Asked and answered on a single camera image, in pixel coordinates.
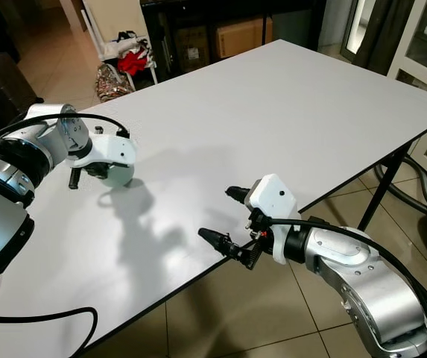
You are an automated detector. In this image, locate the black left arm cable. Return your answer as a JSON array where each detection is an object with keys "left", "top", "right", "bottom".
[{"left": 0, "top": 110, "right": 130, "bottom": 150}]

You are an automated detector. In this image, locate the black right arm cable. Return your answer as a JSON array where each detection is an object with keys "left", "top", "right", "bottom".
[{"left": 265, "top": 215, "right": 427, "bottom": 329}]

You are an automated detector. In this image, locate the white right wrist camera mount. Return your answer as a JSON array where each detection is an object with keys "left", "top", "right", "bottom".
[{"left": 245, "top": 173, "right": 300, "bottom": 266}]

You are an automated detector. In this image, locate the dark suitcase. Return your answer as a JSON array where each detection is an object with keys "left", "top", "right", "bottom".
[{"left": 0, "top": 51, "right": 45, "bottom": 113}]

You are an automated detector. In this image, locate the red cloth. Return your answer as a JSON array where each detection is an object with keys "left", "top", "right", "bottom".
[{"left": 118, "top": 48, "right": 149, "bottom": 75}]

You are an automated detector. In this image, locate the dark curtain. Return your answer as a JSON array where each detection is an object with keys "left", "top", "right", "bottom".
[{"left": 362, "top": 0, "right": 420, "bottom": 75}]

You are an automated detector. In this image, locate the brown cardboard box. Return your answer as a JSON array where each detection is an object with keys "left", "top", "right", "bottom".
[{"left": 215, "top": 16, "right": 273, "bottom": 59}]

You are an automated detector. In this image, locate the black body cable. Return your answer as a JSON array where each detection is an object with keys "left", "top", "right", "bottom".
[{"left": 0, "top": 306, "right": 99, "bottom": 356}]

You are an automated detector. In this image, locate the grey floor hose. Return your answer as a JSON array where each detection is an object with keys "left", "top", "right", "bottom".
[{"left": 373, "top": 160, "right": 427, "bottom": 219}]

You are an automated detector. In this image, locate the black table leg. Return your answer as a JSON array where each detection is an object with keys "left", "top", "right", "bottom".
[{"left": 358, "top": 142, "right": 412, "bottom": 232}]

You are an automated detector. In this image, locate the patterned brown bag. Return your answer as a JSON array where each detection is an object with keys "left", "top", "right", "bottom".
[{"left": 95, "top": 63, "right": 136, "bottom": 103}]

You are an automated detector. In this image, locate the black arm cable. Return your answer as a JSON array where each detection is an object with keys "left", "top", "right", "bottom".
[
  {"left": 0, "top": 110, "right": 130, "bottom": 150},
  {"left": 265, "top": 215, "right": 427, "bottom": 329}
]

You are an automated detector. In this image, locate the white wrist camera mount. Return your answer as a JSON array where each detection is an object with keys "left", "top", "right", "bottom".
[
  {"left": 245, "top": 173, "right": 300, "bottom": 266},
  {"left": 75, "top": 133, "right": 138, "bottom": 170}
]

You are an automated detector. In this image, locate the white rack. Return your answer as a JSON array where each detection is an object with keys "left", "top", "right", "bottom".
[{"left": 81, "top": 0, "right": 159, "bottom": 87}]

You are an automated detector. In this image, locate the dark shelf unit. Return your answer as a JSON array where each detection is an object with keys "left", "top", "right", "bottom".
[{"left": 142, "top": 0, "right": 327, "bottom": 80}]

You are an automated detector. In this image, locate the grey mug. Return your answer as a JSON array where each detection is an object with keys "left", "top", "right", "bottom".
[{"left": 104, "top": 163, "right": 136, "bottom": 187}]

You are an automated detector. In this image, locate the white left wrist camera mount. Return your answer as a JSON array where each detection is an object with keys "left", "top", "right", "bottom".
[{"left": 75, "top": 133, "right": 138, "bottom": 170}]

